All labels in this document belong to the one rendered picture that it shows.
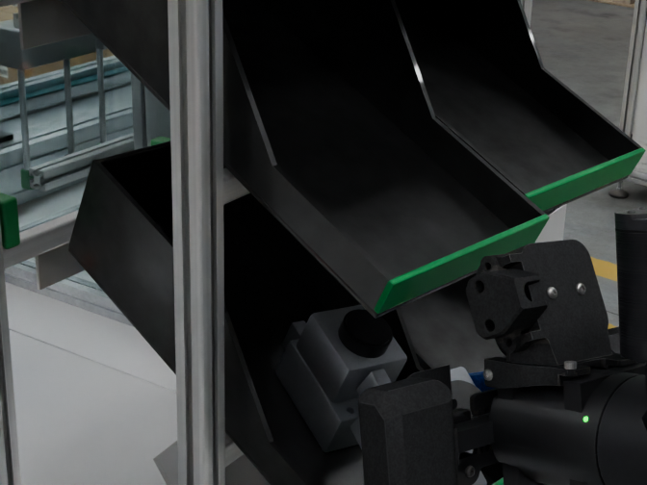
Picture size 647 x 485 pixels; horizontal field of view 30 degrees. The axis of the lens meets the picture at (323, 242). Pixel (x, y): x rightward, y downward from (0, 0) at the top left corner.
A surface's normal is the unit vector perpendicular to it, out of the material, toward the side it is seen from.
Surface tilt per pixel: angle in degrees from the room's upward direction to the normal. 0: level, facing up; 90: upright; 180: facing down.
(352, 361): 25
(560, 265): 55
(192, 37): 90
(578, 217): 0
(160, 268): 90
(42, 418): 0
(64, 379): 0
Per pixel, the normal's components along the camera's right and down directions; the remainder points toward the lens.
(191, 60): -0.55, 0.30
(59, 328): 0.03, -0.93
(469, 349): 0.33, -0.72
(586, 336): 0.58, -0.29
